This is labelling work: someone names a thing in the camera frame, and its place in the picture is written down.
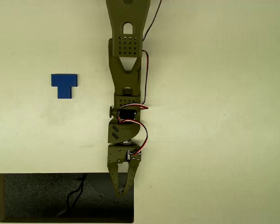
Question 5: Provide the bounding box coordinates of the blue T-shaped block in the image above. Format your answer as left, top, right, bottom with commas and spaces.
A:
51, 74, 78, 99

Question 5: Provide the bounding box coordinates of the black rectangular tray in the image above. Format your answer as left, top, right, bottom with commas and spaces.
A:
0, 172, 134, 224

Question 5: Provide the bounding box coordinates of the white red wrist servo cable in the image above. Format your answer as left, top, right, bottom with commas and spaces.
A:
118, 118, 149, 156

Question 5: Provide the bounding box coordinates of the red black upper arm cable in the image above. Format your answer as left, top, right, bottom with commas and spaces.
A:
142, 0, 163, 42

